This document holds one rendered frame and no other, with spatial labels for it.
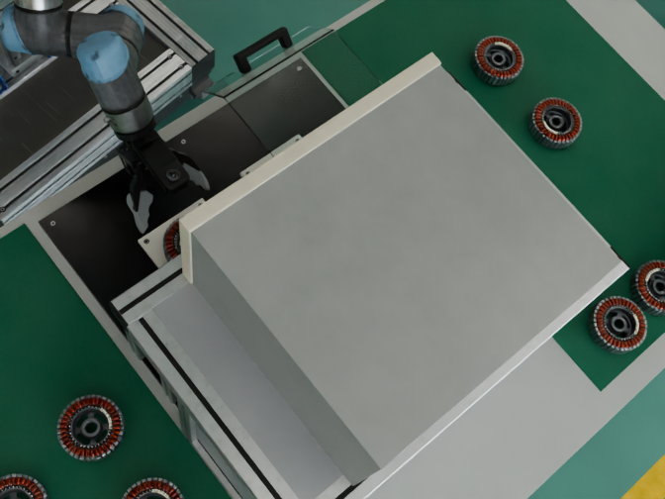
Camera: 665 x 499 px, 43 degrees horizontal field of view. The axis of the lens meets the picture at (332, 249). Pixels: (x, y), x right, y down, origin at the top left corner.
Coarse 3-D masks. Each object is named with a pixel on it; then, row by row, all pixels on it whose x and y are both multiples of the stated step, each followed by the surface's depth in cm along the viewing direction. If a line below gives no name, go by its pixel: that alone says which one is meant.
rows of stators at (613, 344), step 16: (640, 272) 172; (656, 272) 174; (640, 288) 171; (608, 304) 169; (624, 304) 169; (640, 304) 172; (656, 304) 170; (592, 320) 168; (608, 320) 170; (624, 320) 169; (640, 320) 168; (592, 336) 169; (608, 336) 166; (640, 336) 167; (624, 352) 168
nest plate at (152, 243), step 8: (200, 200) 165; (192, 208) 164; (176, 216) 163; (168, 224) 162; (152, 232) 161; (160, 232) 161; (144, 240) 160; (152, 240) 160; (160, 240) 161; (144, 248) 160; (152, 248) 160; (160, 248) 160; (152, 256) 159; (160, 256) 159; (160, 264) 159
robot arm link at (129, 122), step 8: (144, 104) 137; (104, 112) 136; (128, 112) 135; (136, 112) 136; (144, 112) 137; (152, 112) 139; (104, 120) 137; (112, 120) 137; (120, 120) 136; (128, 120) 136; (136, 120) 136; (144, 120) 138; (112, 128) 138; (120, 128) 137; (128, 128) 137; (136, 128) 137
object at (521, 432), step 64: (384, 0) 192; (576, 0) 200; (640, 64) 196; (64, 192) 165; (512, 384) 164; (576, 384) 166; (640, 384) 168; (448, 448) 158; (512, 448) 159; (576, 448) 161
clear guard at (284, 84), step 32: (320, 32) 150; (256, 64) 148; (288, 64) 145; (320, 64) 146; (352, 64) 147; (224, 96) 141; (256, 96) 142; (288, 96) 143; (320, 96) 144; (352, 96) 145; (256, 128) 140; (288, 128) 141
